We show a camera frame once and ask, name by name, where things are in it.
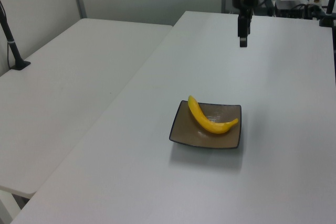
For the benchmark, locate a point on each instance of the black clamp camera stand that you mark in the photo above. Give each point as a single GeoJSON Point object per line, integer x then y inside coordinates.
{"type": "Point", "coordinates": [328, 11]}

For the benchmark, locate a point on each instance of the black electronics box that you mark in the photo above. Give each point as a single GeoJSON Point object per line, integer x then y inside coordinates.
{"type": "Point", "coordinates": [288, 7]}

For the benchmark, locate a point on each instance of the yellow banana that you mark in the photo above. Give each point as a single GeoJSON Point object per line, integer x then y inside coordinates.
{"type": "Point", "coordinates": [207, 123]}

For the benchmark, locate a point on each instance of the black camera pole with base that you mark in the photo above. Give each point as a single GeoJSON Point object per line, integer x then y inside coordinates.
{"type": "Point", "coordinates": [11, 43]}

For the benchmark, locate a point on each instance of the white side table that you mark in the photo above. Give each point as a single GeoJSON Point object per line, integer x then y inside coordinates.
{"type": "Point", "coordinates": [65, 90]}

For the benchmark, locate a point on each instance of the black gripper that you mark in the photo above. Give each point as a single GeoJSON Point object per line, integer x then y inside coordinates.
{"type": "Point", "coordinates": [245, 23]}

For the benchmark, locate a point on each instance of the brown square ceramic plate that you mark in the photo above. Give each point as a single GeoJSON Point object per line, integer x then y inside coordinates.
{"type": "Point", "coordinates": [191, 132]}

